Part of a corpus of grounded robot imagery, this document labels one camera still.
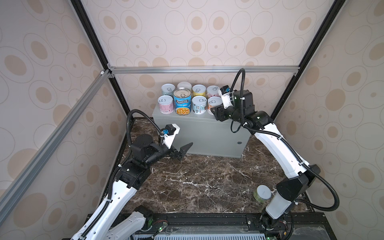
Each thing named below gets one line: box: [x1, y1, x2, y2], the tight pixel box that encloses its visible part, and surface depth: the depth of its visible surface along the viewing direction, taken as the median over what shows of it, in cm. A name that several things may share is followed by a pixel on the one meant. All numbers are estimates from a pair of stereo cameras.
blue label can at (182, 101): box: [173, 88, 192, 116], surface depth 71 cm
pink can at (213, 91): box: [206, 85, 222, 99], surface depth 80 cm
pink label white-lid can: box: [158, 95, 174, 115], surface depth 74 cm
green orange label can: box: [174, 81, 192, 94], surface depth 78 cm
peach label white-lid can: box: [207, 96, 223, 116], surface depth 74 cm
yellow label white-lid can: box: [192, 84, 207, 98], surface depth 81 cm
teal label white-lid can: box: [161, 83, 176, 96], surface depth 81 cm
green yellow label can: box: [253, 184, 272, 203], surface depth 81 cm
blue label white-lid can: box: [192, 95, 208, 115], surface depth 74 cm
